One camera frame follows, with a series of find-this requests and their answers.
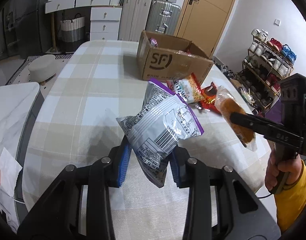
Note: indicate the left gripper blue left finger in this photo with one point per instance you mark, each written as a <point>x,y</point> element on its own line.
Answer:
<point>120,156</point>

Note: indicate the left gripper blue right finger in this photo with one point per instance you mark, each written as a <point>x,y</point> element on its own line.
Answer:
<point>178,159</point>

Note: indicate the purple grape candy bag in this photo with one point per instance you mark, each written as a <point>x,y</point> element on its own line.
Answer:
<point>153,133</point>

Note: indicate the clear bread pack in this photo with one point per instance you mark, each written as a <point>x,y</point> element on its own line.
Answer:
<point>234,114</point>

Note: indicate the white orange stick snack bag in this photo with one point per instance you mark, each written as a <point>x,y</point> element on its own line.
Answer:
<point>189,89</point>

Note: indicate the red oreo pie pack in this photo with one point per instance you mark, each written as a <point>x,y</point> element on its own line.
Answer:
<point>208,103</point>

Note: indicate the wooden shoe rack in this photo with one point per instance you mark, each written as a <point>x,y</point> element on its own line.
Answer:
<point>268,61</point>

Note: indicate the SF cardboard box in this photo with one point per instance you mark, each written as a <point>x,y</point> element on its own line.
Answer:
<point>164,57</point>

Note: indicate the grey round stool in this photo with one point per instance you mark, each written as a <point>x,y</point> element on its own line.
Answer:
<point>44,69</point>

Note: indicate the white side table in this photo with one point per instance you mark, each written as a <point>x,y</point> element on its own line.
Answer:
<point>19,107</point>

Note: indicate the woven laundry basket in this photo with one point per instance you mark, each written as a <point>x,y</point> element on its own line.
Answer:
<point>73,33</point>

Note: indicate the silver suitcase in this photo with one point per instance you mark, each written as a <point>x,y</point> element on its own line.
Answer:
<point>163,17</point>

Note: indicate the white drawer desk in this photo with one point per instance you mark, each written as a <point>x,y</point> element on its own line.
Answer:
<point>104,16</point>

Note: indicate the beige suitcase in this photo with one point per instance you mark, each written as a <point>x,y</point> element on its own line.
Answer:
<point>133,19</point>

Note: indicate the wooden door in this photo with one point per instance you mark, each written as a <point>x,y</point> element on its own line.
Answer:
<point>203,22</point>

